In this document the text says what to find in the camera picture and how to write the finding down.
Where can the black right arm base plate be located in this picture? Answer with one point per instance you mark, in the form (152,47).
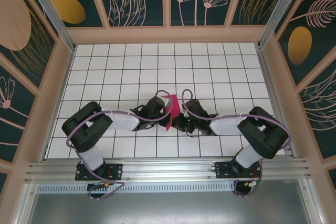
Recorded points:
(223,172)

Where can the aluminium frame post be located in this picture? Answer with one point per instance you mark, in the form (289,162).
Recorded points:
(51,11)
(282,11)

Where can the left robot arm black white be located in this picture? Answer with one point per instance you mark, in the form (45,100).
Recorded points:
(86,129)

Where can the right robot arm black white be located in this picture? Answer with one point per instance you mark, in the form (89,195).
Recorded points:
(265,134)

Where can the aluminium side rail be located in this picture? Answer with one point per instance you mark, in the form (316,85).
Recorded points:
(275,103)

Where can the aluminium mounting rail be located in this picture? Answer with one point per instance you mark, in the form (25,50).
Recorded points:
(168,170)

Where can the grey metal sheet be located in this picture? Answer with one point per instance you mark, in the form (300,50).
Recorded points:
(168,208)

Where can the pink square paper sheet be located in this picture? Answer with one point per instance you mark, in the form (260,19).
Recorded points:
(174,106)

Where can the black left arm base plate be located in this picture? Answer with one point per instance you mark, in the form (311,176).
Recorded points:
(115,171)

